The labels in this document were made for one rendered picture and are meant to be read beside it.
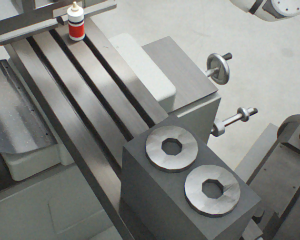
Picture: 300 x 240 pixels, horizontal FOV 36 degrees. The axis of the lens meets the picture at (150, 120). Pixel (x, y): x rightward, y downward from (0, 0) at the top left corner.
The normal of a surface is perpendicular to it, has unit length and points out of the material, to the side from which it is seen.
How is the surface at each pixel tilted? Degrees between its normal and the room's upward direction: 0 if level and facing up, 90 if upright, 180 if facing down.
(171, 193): 0
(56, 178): 90
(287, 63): 0
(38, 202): 90
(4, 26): 90
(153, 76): 0
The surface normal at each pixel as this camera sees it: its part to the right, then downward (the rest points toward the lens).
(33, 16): 0.52, 0.70
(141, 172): -0.77, 0.47
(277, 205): 0.07, -0.61
